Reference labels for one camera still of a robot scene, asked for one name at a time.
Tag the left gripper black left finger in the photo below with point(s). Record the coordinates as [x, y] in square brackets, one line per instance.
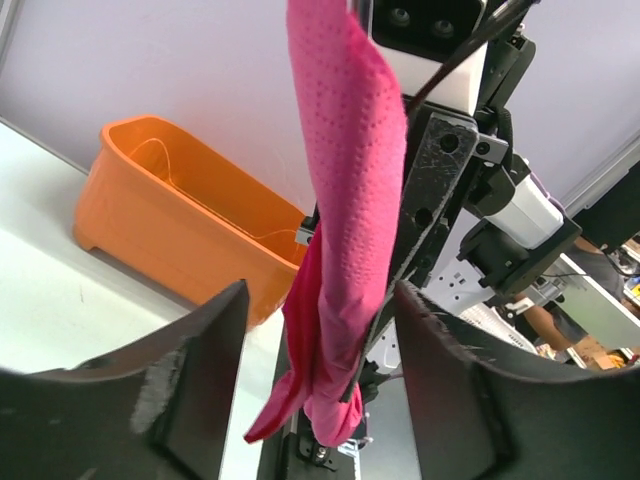
[157, 408]

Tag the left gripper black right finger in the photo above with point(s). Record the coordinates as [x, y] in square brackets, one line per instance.
[484, 409]

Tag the pink paper napkin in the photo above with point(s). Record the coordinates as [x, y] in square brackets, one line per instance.
[354, 127]

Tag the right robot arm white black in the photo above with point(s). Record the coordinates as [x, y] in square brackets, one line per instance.
[521, 230]

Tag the person in background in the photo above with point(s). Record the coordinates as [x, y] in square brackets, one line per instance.
[552, 323]

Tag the orange plastic basin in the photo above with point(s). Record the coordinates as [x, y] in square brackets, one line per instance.
[170, 207]

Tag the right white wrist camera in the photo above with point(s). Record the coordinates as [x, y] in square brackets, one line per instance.
[416, 37]

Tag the right aluminium corner post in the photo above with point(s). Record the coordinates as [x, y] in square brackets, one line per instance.
[599, 181]

